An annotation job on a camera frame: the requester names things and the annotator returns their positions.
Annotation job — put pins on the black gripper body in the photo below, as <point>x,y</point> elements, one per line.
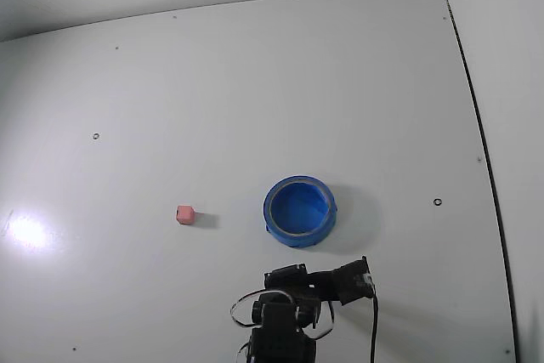
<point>284,276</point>

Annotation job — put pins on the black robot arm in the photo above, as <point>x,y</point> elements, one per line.
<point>280,337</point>

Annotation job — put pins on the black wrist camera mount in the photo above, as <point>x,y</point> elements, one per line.
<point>353,281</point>

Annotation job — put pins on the orange cube block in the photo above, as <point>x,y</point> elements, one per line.
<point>185,214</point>

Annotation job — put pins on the blue tape roll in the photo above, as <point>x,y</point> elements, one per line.
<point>297,210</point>

